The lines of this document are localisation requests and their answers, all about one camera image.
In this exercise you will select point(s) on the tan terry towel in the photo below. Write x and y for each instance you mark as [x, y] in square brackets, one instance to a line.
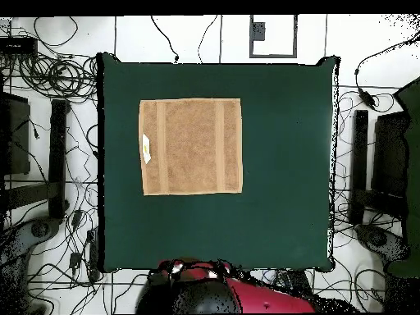
[193, 147]

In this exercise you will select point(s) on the black flat device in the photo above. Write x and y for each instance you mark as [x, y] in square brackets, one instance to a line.
[18, 46]

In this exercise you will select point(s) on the dark green table cloth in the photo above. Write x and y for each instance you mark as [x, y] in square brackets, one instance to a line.
[282, 164]

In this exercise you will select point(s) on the black power adapter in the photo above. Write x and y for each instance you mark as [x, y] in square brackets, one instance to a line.
[366, 97]

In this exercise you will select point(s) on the black box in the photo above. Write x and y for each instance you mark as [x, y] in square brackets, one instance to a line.
[14, 134]
[390, 154]

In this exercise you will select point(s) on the grey rectangular frame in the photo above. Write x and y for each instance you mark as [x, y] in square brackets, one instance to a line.
[251, 36]

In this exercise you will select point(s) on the black stand frame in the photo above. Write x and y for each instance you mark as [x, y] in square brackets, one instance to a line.
[59, 157]
[360, 164]

